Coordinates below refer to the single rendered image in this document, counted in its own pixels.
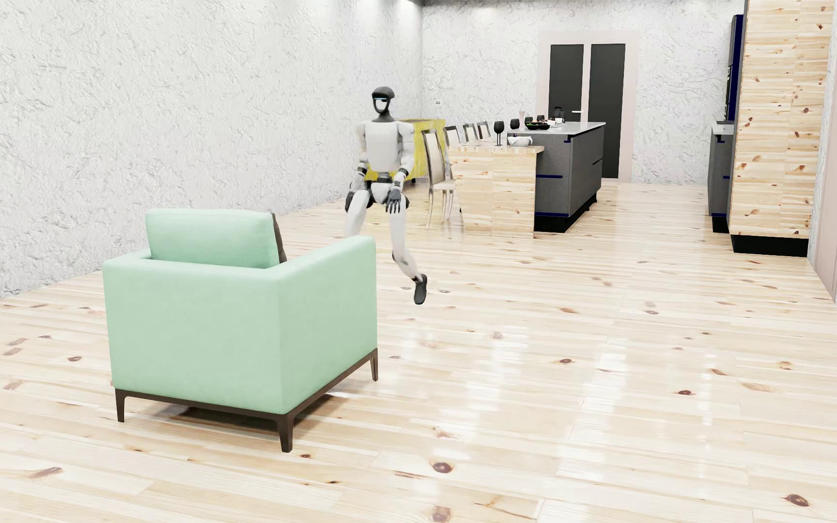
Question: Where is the mint green back cushion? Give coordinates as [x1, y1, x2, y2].
[145, 209, 281, 270]

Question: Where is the dark blue wall cabinet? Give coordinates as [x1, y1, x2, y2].
[724, 15, 745, 123]

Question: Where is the white left robot leg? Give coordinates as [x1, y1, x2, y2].
[385, 182, 429, 306]

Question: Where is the yellow cabinet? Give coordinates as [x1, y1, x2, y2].
[365, 118, 448, 183]

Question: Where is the grey kitchen counter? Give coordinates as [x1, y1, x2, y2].
[707, 121, 736, 234]

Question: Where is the grey kitchen island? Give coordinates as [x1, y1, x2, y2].
[509, 122, 606, 234]

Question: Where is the white robot leg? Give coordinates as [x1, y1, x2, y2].
[343, 182, 378, 239]
[385, 182, 429, 306]

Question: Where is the black robot head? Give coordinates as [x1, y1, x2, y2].
[371, 86, 396, 123]

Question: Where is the dark brown pillow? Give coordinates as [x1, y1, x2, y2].
[271, 212, 289, 264]

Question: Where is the tall light wooden cabinet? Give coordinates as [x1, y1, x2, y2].
[728, 0, 836, 258]

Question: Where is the dark double door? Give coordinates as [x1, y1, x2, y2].
[537, 31, 639, 183]

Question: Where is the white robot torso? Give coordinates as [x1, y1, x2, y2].
[364, 120, 405, 176]

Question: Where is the light wooden bar counter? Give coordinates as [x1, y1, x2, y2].
[448, 144, 545, 237]

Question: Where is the mint green armchair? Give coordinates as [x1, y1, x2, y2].
[102, 209, 379, 453]

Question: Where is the white right robot leg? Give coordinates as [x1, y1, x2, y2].
[343, 182, 378, 239]

